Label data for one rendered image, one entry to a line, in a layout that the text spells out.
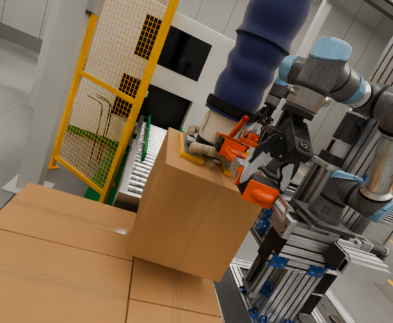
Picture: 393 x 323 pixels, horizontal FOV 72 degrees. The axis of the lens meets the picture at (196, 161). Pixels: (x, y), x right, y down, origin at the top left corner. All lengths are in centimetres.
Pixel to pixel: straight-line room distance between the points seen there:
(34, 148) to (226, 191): 177
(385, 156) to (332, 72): 57
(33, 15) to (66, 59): 866
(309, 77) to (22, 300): 104
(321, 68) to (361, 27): 1253
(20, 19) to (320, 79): 1062
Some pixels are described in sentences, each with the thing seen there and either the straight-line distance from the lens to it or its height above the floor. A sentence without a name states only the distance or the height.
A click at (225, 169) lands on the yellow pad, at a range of 112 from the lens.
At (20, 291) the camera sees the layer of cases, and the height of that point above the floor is 54.
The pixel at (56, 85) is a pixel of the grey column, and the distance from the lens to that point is 227.
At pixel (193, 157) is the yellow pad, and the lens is 108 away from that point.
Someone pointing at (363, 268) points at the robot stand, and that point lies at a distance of 145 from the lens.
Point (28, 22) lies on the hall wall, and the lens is 1091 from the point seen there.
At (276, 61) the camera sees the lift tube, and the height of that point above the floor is 155.
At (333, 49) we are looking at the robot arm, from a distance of 65.
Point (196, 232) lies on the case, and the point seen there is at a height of 86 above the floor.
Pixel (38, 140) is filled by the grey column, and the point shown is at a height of 47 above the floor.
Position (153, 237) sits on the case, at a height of 78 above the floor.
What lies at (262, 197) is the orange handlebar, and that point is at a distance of 62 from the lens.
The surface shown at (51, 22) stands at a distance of 452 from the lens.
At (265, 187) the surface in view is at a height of 122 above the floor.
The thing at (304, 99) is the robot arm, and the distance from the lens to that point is 63.
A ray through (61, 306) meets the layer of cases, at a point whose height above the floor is 54.
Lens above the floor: 138
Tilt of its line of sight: 16 degrees down
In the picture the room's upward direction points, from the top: 24 degrees clockwise
